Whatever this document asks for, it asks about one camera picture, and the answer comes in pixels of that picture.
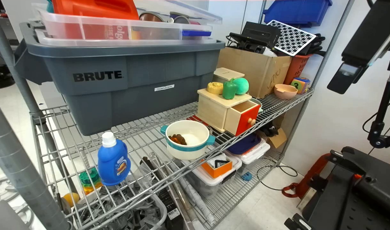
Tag blue detergent bottle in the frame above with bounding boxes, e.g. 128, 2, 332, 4
96, 130, 133, 188

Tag metal wire shelf rack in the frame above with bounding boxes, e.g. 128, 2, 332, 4
0, 0, 355, 230

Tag grey plastic tote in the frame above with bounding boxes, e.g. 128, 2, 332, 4
14, 20, 226, 136

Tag small colourful block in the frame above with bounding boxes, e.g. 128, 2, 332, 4
290, 76, 310, 96

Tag white pot with teal band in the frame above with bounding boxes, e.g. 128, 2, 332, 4
160, 119, 216, 162

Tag green toy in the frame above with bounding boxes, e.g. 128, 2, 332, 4
78, 166, 103, 189

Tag wire basket with grey parts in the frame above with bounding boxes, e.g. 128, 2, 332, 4
70, 186, 168, 230

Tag black device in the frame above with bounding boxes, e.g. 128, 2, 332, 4
225, 20, 284, 55

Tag black cart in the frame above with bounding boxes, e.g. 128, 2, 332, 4
282, 145, 390, 230

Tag red handle tool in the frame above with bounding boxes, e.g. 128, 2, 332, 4
281, 152, 332, 199

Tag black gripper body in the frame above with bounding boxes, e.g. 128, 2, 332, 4
340, 0, 390, 70

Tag blue plastic bin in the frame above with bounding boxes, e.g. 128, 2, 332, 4
263, 0, 333, 27

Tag small cardboard box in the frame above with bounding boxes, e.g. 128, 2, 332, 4
259, 125, 289, 151

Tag green toy pepper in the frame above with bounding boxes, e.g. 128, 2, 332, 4
221, 79, 239, 101

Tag yellow toy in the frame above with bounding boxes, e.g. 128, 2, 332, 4
61, 191, 82, 211

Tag yellow toy pepper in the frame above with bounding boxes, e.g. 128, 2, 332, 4
206, 80, 225, 96

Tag terracotta flower pot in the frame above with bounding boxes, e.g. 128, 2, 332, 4
282, 52, 313, 85

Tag clear plastic storage bin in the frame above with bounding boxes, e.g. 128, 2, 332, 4
38, 0, 223, 42

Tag wooden chest with red drawer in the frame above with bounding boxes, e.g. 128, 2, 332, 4
197, 88, 262, 136

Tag bundle of long rods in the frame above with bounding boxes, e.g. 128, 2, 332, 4
138, 154, 215, 230

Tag orange red plastic object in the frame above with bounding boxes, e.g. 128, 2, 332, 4
51, 0, 140, 20

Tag peach bowl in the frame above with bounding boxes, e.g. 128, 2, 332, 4
273, 83, 299, 101

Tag orange block with zigzag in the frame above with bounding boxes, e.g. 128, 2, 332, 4
200, 156, 234, 179

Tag black floor cable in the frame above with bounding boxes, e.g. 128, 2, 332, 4
255, 158, 299, 193

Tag turquoise ball toy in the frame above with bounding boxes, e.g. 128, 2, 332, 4
232, 76, 250, 97

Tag black tripod stand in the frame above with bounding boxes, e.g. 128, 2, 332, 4
362, 52, 390, 151

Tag brown toy food piece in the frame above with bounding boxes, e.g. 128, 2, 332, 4
167, 133, 189, 147

